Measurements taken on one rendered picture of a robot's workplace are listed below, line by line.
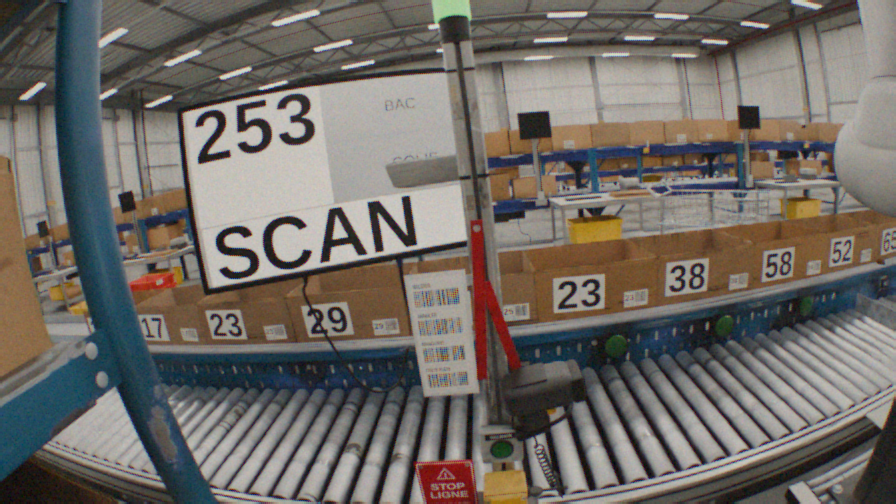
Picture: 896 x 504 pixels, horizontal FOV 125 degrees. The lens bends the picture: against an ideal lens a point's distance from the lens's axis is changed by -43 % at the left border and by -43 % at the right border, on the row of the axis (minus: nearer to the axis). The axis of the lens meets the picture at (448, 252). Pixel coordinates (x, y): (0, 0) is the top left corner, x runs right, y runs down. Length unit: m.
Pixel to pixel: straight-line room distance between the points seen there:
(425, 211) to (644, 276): 0.82
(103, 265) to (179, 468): 0.12
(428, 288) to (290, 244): 0.22
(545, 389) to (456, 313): 0.16
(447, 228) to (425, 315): 0.16
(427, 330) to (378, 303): 0.67
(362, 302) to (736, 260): 1.22
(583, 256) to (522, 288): 0.39
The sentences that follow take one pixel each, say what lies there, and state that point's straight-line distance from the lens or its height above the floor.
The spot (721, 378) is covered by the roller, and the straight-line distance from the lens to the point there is 1.28.
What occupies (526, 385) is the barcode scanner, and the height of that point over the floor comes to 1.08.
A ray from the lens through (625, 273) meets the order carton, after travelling 1.27.
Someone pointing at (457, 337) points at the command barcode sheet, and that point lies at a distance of 0.59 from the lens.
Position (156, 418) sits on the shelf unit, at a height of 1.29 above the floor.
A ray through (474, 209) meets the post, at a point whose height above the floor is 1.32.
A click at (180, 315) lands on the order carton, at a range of 1.65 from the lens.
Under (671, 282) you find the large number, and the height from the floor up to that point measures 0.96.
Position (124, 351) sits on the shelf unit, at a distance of 0.23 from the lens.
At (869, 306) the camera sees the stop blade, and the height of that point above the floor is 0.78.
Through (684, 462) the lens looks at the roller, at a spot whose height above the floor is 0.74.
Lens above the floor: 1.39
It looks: 12 degrees down
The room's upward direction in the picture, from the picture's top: 7 degrees counter-clockwise
